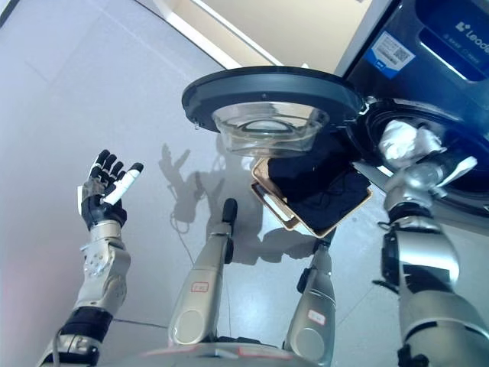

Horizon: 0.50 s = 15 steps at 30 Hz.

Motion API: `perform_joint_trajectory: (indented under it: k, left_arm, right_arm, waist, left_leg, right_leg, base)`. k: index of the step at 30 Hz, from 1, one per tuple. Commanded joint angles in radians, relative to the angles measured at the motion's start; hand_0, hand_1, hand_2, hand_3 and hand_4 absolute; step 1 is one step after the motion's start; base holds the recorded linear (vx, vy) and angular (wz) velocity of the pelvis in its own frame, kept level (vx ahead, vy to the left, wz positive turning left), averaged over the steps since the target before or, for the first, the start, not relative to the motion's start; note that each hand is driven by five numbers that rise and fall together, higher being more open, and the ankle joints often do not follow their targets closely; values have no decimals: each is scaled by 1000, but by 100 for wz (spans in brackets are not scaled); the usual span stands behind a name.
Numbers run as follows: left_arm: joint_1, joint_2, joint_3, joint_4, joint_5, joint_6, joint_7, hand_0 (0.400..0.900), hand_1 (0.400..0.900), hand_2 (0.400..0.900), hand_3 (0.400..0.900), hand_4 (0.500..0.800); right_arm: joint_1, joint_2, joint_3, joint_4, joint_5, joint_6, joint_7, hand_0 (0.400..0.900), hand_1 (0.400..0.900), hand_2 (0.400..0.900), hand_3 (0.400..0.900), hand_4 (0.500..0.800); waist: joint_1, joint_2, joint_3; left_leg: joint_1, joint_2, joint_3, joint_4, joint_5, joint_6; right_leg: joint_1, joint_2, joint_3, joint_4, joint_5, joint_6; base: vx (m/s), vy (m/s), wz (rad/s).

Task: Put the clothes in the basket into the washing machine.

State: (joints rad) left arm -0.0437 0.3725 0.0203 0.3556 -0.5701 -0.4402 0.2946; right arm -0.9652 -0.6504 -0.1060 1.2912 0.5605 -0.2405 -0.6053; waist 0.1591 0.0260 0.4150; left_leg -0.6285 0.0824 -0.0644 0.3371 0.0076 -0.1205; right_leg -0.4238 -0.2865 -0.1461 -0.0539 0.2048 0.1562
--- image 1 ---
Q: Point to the white-covered robot right hand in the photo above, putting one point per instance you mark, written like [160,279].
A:
[405,145]

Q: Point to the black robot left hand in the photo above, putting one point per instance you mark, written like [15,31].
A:
[101,208]

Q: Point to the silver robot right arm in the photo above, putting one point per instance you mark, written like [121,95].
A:
[428,275]

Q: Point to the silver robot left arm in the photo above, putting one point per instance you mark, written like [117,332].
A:
[103,267]

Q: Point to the dark navy clothes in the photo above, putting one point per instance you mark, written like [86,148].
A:
[324,187]

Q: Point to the dark grey washing machine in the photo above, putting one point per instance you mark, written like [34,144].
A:
[451,57]

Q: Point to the tan laundry basket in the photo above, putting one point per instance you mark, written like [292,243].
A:
[282,214]

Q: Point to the round glass washing machine door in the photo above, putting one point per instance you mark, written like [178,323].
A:
[267,91]

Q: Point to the blue and white label sticker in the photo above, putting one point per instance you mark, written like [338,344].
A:
[387,53]

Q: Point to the silver robot left leg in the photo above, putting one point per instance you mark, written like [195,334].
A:
[206,279]

